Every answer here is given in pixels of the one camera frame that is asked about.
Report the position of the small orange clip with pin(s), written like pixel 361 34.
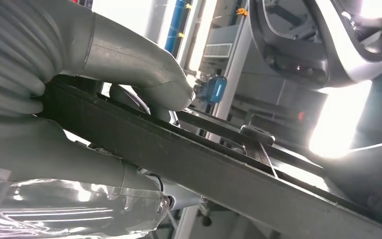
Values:
pixel 242 11

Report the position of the dark curved car part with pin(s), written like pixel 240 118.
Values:
pixel 369 184

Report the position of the white metal post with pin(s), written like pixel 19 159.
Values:
pixel 234 76

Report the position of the grey vent grille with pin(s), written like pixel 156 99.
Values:
pixel 218 50

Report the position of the blue box device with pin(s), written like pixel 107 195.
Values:
pixel 215 89

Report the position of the blue pipe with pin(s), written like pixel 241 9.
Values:
pixel 174 29

